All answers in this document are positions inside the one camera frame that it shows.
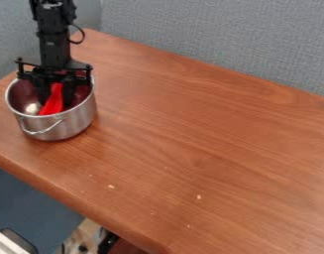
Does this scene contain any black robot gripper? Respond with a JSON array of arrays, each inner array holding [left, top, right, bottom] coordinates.
[[15, 30, 92, 108]]

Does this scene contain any red plastic block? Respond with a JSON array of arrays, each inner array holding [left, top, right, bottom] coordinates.
[[39, 83, 64, 115]]

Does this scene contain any metal pot with handle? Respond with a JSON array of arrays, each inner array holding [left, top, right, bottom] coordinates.
[[4, 79, 96, 141]]

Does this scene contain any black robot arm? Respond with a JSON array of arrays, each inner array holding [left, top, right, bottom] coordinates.
[[15, 0, 92, 108]]

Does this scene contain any beige object under table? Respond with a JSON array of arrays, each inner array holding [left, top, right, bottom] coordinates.
[[53, 217, 121, 254]]

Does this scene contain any black chair frame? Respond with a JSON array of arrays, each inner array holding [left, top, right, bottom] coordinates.
[[0, 228, 39, 254]]

